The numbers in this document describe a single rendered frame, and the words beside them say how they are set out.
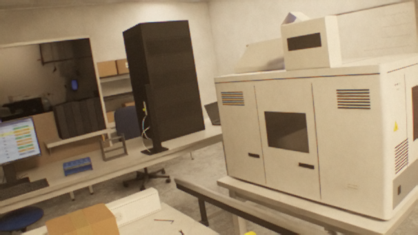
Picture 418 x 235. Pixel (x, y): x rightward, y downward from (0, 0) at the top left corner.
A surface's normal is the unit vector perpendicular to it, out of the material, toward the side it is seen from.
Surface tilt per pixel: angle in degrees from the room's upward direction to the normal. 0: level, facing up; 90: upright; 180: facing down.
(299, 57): 90
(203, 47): 90
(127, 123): 80
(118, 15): 90
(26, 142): 86
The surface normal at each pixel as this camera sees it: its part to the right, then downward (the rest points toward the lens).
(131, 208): 0.58, 0.05
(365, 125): -0.80, 0.22
